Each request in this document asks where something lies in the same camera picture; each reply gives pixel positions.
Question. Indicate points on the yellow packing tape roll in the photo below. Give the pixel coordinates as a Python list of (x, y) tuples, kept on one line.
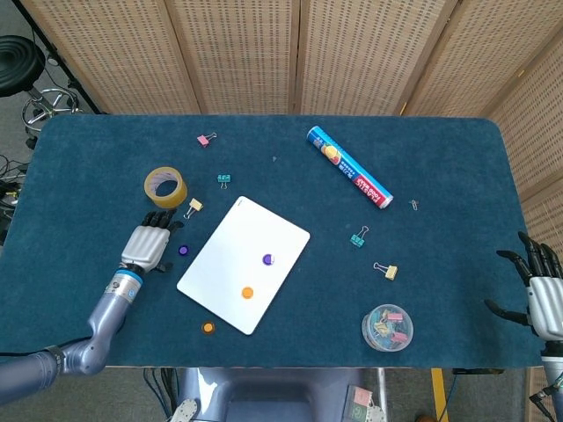
[(176, 201)]

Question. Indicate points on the green binder clip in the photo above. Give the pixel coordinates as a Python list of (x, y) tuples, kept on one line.
[(224, 178), (356, 240)]

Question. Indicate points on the blue plastic food wrap roll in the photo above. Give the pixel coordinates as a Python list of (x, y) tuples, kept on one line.
[(349, 167)]

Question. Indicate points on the clear jar of binder clips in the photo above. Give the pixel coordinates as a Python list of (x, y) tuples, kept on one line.
[(387, 327)]

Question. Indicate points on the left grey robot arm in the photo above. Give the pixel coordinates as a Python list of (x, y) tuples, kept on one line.
[(105, 316)]

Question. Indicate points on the small metal paper clip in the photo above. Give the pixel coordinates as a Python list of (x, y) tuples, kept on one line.
[(413, 203)]

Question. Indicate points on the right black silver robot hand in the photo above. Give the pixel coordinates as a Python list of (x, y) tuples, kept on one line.
[(547, 303)]

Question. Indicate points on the woven wooden folding screen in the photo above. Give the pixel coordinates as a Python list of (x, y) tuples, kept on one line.
[(242, 53)]

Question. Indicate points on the blue carpet table mat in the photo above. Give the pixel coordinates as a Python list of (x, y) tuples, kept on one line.
[(330, 299)]

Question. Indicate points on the black round stool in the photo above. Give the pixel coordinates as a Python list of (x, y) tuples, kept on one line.
[(17, 61)]

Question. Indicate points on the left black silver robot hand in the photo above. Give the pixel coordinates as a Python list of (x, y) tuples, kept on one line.
[(145, 246)]

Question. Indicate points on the orange round magnet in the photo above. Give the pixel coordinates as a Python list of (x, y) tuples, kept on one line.
[(247, 292), (207, 327)]

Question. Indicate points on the purple round magnet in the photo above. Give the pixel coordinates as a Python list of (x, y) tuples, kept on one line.
[(184, 250), (268, 259)]

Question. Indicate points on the white rectangular board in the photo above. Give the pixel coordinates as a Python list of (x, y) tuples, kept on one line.
[(228, 255)]

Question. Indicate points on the grey robot torso base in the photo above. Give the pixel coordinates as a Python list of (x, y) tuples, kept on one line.
[(264, 395)]

